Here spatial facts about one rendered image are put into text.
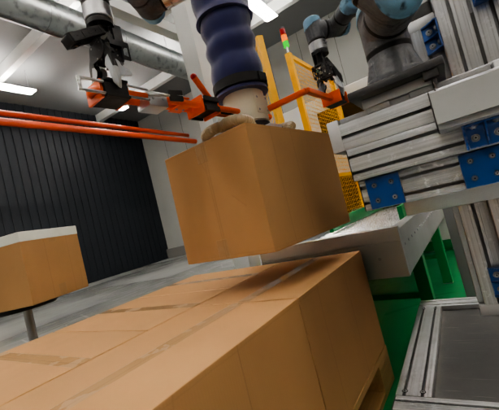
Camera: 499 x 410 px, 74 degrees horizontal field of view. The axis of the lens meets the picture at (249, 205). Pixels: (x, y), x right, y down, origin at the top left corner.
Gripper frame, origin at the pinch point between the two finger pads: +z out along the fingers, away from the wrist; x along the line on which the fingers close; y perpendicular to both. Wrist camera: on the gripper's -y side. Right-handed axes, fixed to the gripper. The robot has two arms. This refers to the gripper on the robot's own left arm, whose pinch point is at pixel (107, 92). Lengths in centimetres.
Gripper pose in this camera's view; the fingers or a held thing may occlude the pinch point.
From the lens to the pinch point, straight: 101.4
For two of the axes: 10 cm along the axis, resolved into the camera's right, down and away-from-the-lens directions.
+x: -7.6, 2.1, 6.2
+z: 2.3, 9.7, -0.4
